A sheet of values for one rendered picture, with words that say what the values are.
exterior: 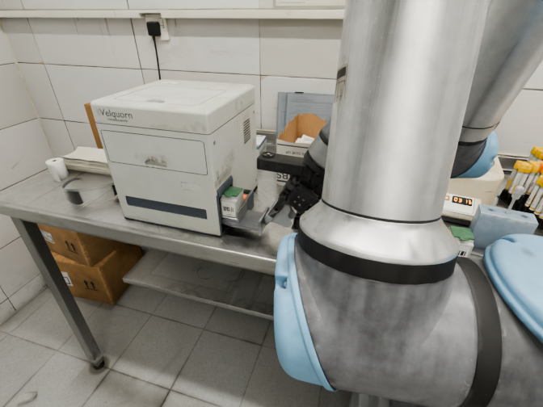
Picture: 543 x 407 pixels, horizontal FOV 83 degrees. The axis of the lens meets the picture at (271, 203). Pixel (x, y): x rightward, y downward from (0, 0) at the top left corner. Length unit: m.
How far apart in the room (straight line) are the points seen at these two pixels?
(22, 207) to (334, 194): 0.97
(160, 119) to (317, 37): 0.68
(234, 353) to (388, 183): 1.43
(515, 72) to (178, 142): 0.54
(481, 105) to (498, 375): 0.28
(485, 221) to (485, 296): 0.54
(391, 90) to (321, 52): 0.98
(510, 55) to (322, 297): 0.30
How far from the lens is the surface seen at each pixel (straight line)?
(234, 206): 0.70
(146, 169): 0.75
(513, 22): 0.39
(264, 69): 1.23
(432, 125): 0.21
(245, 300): 1.40
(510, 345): 0.26
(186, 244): 0.75
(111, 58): 1.57
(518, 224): 0.80
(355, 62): 0.21
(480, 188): 0.92
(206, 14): 1.26
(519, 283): 0.26
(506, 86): 0.42
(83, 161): 1.20
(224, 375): 1.53
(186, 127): 0.64
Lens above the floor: 1.33
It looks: 32 degrees down
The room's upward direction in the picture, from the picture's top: straight up
